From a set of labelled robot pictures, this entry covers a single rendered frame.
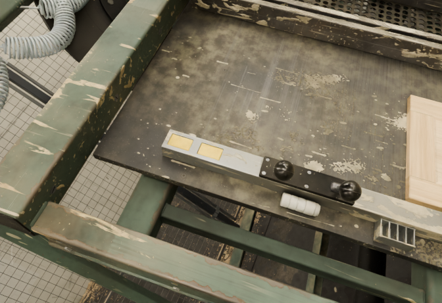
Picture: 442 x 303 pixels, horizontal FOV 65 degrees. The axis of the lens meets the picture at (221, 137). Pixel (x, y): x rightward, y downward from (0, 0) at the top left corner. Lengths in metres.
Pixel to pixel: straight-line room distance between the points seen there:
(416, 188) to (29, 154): 0.80
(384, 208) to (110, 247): 0.54
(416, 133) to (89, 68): 0.79
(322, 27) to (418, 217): 0.58
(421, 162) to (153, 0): 0.79
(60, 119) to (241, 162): 0.39
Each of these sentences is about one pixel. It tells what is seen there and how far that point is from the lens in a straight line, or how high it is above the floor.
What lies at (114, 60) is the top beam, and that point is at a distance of 0.86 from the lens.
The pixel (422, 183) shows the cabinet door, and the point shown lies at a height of 1.19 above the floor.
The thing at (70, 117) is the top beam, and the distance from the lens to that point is 0.77.
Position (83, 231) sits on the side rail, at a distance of 0.70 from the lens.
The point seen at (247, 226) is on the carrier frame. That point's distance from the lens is 1.82.
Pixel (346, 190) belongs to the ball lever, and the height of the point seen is 1.43.
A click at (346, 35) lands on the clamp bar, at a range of 1.10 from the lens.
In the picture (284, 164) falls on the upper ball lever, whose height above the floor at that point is 1.52.
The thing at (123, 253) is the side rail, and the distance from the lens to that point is 0.67.
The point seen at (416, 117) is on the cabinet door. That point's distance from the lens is 1.00.
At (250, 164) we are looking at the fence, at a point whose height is 1.49.
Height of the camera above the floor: 1.88
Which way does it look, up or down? 25 degrees down
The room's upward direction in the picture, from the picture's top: 51 degrees counter-clockwise
